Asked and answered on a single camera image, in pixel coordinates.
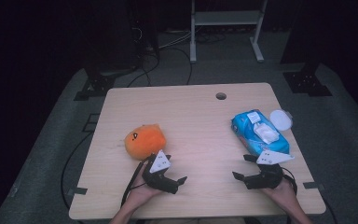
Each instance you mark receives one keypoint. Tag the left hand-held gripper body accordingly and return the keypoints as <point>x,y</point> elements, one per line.
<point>158,163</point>

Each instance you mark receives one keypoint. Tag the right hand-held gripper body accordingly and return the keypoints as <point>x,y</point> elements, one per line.
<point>268,179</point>

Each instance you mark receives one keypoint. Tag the orange plush toy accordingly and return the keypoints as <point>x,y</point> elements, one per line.
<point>146,141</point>

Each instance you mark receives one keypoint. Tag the blue wet wipes pack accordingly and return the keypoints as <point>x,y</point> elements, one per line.
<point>245,130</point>

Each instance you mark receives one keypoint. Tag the white wet wipe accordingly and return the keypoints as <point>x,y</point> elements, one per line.
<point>266,133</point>

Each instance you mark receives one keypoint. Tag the person's right hand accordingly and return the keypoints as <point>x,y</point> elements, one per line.
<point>284,194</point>

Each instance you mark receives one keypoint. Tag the person's left hand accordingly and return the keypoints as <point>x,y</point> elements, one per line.
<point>141,193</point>

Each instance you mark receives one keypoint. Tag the grey tape piece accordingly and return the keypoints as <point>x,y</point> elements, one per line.
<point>313,185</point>
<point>77,190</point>

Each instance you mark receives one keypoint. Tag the black stand base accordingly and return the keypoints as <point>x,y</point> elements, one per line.
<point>306,82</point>
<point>98,84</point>

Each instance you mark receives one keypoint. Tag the white metal stand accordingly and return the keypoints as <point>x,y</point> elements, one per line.
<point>227,18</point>

